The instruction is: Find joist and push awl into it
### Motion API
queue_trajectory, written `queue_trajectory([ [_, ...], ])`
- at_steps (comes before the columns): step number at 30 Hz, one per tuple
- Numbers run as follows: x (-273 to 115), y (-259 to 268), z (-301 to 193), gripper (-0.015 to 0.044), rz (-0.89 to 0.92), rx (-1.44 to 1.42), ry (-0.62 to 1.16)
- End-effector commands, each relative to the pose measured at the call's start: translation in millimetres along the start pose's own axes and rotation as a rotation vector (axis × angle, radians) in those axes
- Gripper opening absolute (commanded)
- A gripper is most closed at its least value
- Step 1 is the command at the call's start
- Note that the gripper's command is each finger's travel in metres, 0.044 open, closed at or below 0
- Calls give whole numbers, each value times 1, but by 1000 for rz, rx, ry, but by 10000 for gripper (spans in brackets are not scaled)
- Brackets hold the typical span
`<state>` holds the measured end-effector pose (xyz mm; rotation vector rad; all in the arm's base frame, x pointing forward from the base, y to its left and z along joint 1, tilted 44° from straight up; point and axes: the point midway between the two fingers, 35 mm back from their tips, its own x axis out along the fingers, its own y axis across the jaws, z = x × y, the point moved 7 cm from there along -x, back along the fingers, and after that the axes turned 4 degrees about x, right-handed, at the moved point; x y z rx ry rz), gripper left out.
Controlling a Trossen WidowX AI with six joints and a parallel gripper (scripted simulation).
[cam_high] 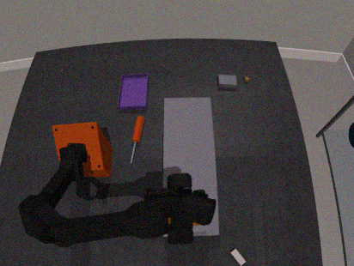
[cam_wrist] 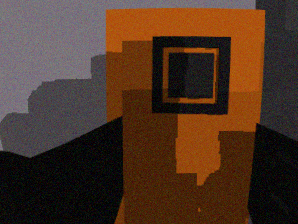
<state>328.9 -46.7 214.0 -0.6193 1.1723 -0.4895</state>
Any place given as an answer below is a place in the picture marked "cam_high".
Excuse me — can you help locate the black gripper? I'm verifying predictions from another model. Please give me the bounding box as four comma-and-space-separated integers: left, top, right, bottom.
168, 172, 193, 244

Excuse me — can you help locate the orange-handled awl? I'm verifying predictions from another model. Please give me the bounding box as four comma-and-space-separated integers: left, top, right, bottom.
130, 116, 144, 163

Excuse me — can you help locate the grey rectangular floor panel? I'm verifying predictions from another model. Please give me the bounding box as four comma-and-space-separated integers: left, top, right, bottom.
163, 97, 219, 236

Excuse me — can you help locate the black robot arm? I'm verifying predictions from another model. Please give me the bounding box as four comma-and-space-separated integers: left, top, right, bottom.
18, 143, 217, 248

